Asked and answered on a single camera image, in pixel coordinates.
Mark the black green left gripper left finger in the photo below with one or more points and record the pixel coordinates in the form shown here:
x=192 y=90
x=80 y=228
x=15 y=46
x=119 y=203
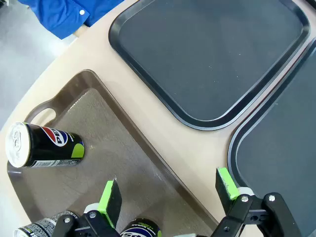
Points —
x=111 y=202

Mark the person in blue shirt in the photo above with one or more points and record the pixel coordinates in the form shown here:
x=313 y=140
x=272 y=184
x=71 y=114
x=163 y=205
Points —
x=56 y=14

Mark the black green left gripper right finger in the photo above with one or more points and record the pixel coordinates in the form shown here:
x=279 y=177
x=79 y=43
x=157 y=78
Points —
x=224 y=187

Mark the black plastic tray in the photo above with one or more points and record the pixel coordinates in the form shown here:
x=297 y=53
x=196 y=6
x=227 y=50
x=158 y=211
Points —
x=284 y=135
x=209 y=61

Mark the black Pepsi can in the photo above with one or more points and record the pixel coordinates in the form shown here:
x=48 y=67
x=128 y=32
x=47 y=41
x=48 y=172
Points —
x=140 y=228
x=37 y=225
x=49 y=148

